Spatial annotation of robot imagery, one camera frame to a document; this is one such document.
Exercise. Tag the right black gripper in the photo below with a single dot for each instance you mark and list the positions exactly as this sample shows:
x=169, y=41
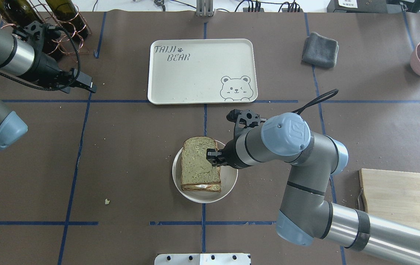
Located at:
x=231, y=156

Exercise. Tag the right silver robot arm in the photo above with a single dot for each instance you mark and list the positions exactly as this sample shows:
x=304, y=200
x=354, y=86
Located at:
x=304, y=213

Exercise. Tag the grey folded cloth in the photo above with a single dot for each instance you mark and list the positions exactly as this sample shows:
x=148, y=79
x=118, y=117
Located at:
x=320, y=51

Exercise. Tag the dark wine bottle front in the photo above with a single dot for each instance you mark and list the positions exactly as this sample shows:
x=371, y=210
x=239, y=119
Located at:
x=22, y=14

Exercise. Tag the dark wine bottle back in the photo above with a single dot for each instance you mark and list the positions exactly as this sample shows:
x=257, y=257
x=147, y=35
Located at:
x=68, y=16

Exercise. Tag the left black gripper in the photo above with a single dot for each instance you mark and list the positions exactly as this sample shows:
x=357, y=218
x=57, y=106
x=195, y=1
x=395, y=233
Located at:
x=46, y=68

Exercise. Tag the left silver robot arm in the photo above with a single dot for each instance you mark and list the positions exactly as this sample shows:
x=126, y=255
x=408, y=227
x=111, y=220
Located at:
x=23, y=63

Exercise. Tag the wooden cutting board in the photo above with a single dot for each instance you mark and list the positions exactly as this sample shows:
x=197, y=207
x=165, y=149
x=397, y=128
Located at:
x=391, y=195

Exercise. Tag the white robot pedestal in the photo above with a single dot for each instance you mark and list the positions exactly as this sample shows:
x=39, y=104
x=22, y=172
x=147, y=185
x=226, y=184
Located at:
x=204, y=259

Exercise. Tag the white bear tray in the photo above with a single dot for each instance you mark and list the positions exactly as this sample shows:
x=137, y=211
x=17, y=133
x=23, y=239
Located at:
x=202, y=72

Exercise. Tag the dark wine bottle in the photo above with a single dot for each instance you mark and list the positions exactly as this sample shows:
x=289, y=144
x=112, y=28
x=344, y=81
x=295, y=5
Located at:
x=22, y=14
x=68, y=16

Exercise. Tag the aluminium frame post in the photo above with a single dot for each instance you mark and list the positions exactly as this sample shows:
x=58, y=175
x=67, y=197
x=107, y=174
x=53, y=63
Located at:
x=205, y=8

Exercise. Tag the copper wire bottle rack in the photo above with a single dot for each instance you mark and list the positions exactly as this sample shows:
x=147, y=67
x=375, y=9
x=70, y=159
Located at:
x=57, y=22

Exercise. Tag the white round plate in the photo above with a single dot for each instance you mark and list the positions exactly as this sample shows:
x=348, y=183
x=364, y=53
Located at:
x=228, y=178

